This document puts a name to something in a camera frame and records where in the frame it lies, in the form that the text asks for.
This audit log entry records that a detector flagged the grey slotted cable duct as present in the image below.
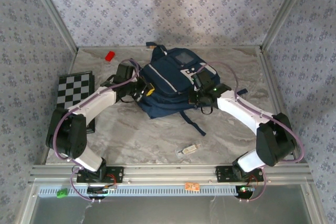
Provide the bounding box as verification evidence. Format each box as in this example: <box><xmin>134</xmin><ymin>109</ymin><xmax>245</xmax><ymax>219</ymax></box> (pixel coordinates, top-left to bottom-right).
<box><xmin>38</xmin><ymin>185</ymin><xmax>239</xmax><ymax>197</ymax></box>

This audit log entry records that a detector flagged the right circuit board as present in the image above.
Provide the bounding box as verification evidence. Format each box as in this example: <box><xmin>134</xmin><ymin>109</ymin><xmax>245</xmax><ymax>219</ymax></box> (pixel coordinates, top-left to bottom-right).
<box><xmin>236</xmin><ymin>185</ymin><xmax>255</xmax><ymax>199</ymax></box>

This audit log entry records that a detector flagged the grey metal panel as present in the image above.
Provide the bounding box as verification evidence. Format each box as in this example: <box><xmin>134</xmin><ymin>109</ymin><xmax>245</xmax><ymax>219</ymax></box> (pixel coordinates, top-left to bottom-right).
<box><xmin>19</xmin><ymin>184</ymin><xmax>325</xmax><ymax>224</ymax></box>

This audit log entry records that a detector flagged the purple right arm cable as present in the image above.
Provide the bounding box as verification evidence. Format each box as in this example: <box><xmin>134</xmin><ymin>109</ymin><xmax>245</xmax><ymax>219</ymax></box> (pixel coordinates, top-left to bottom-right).
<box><xmin>196</xmin><ymin>61</ymin><xmax>306</xmax><ymax>204</ymax></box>

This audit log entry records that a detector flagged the aluminium frame post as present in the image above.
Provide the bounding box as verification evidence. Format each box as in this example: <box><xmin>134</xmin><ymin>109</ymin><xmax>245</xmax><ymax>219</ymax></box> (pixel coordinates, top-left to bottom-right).
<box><xmin>26</xmin><ymin>0</ymin><xmax>79</xmax><ymax>53</ymax></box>
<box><xmin>259</xmin><ymin>0</ymin><xmax>313</xmax><ymax>53</ymax></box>

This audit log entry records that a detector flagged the aluminium front rail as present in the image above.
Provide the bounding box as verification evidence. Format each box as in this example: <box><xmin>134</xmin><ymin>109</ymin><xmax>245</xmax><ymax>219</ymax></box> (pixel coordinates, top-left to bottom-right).
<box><xmin>28</xmin><ymin>163</ymin><xmax>314</xmax><ymax>185</ymax></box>

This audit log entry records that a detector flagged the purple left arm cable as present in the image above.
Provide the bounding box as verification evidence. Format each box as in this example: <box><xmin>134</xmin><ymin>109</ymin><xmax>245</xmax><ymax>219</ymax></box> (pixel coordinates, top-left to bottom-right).
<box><xmin>54</xmin><ymin>58</ymin><xmax>140</xmax><ymax>204</ymax></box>

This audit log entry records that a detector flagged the red block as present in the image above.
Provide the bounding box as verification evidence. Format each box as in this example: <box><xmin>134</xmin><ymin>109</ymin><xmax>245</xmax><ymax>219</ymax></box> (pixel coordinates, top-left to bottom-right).
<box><xmin>104</xmin><ymin>50</ymin><xmax>117</xmax><ymax>62</ymax></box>

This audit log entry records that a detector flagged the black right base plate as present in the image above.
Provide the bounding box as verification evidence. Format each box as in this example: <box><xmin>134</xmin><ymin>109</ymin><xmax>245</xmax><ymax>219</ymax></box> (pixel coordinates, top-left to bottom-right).
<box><xmin>215</xmin><ymin>165</ymin><xmax>265</xmax><ymax>183</ymax></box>

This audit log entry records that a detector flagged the black and grey chessboard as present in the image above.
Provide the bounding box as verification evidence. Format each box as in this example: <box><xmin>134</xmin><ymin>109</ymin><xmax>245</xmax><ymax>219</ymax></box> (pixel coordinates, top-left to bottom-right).
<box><xmin>56</xmin><ymin>70</ymin><xmax>96</xmax><ymax>134</ymax></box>

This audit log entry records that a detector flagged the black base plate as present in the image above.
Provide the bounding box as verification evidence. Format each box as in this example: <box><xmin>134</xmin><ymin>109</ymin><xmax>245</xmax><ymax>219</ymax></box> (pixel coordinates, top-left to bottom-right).
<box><xmin>215</xmin><ymin>165</ymin><xmax>265</xmax><ymax>183</ymax></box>
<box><xmin>76</xmin><ymin>166</ymin><xmax>124</xmax><ymax>184</ymax></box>

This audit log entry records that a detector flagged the navy blue backpack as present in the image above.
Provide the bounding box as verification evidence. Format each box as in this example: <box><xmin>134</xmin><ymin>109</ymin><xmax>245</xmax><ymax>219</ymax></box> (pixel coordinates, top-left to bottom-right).
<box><xmin>136</xmin><ymin>41</ymin><xmax>249</xmax><ymax>137</ymax></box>

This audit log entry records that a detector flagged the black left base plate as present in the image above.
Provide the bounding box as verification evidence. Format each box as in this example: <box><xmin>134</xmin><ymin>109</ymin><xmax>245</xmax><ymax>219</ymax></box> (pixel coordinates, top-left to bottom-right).
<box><xmin>76</xmin><ymin>166</ymin><xmax>124</xmax><ymax>184</ymax></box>

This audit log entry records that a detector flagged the left circuit board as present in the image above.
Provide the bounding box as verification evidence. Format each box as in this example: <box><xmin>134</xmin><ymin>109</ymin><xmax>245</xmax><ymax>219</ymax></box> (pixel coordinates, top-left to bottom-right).
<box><xmin>87</xmin><ymin>186</ymin><xmax>118</xmax><ymax>196</ymax></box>

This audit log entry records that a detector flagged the aluminium side rail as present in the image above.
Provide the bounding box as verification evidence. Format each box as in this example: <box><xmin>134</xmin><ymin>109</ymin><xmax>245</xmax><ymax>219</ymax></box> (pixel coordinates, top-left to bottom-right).
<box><xmin>40</xmin><ymin>49</ymin><xmax>79</xmax><ymax>165</ymax></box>
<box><xmin>258</xmin><ymin>47</ymin><xmax>301</xmax><ymax>164</ymax></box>

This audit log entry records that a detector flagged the circuit board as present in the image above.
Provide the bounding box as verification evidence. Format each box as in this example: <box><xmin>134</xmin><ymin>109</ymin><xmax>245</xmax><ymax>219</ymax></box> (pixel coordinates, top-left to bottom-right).
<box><xmin>87</xmin><ymin>186</ymin><xmax>118</xmax><ymax>196</ymax></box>
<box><xmin>236</xmin><ymin>185</ymin><xmax>255</xmax><ymax>199</ymax></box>

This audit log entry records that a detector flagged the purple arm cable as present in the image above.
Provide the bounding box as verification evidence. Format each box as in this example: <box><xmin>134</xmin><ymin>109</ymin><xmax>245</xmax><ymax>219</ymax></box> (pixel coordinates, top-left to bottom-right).
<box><xmin>54</xmin><ymin>58</ymin><xmax>140</xmax><ymax>204</ymax></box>
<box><xmin>196</xmin><ymin>61</ymin><xmax>306</xmax><ymax>204</ymax></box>

